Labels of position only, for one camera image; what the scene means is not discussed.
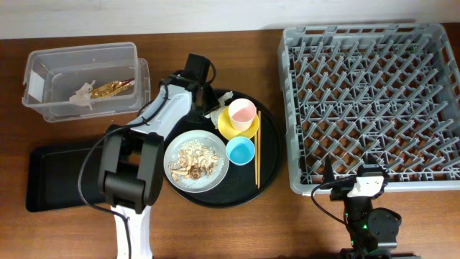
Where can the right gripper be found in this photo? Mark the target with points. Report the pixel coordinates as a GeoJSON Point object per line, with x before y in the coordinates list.
{"type": "Point", "coordinates": [342, 193]}

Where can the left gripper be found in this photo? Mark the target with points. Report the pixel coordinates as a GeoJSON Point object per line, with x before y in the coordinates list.
{"type": "Point", "coordinates": [213, 103]}

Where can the white tissue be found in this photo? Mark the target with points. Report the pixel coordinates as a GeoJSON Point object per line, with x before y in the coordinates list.
{"type": "Point", "coordinates": [82, 97]}
{"type": "Point", "coordinates": [214, 115]}

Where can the yellow bowl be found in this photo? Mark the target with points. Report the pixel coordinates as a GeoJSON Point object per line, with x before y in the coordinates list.
{"type": "Point", "coordinates": [227, 131]}

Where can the pink cup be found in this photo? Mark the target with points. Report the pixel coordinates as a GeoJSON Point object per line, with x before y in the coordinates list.
{"type": "Point", "coordinates": [242, 113]}

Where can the blue cup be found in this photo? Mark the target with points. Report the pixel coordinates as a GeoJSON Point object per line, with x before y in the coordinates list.
{"type": "Point", "coordinates": [240, 150]}

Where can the gold foil wrapper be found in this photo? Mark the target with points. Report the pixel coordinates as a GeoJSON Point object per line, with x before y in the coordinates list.
{"type": "Point", "coordinates": [112, 89]}

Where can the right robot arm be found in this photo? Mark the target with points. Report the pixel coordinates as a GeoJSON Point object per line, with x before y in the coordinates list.
{"type": "Point", "coordinates": [373, 231]}

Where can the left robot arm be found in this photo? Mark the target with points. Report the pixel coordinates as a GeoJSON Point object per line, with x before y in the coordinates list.
{"type": "Point", "coordinates": [135, 157]}

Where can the grey dishwasher rack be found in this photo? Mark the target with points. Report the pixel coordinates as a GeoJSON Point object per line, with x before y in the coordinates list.
{"type": "Point", "coordinates": [386, 90]}

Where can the clear plastic waste bin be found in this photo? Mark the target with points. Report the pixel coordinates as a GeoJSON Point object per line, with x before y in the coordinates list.
{"type": "Point", "coordinates": [52, 76]}

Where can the round black tray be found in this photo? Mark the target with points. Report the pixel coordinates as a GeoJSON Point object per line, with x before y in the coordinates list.
{"type": "Point", "coordinates": [238, 186]}

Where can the right wooden chopstick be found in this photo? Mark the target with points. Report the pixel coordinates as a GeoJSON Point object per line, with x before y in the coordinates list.
{"type": "Point", "coordinates": [259, 150]}

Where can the wooden chopstick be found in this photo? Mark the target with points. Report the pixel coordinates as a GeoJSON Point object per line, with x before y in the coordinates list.
{"type": "Point", "coordinates": [256, 160]}
{"type": "Point", "coordinates": [259, 150]}

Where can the food scraps on plate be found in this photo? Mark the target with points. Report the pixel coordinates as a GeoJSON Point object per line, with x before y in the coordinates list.
{"type": "Point", "coordinates": [193, 160]}

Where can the grey plate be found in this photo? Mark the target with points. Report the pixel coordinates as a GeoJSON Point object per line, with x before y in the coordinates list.
{"type": "Point", "coordinates": [205, 183]}

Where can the left wooden chopstick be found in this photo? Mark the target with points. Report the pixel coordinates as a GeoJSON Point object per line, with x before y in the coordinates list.
{"type": "Point", "coordinates": [256, 160]}

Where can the black rectangular tray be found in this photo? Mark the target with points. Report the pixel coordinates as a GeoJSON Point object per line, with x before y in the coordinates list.
{"type": "Point", "coordinates": [53, 176]}

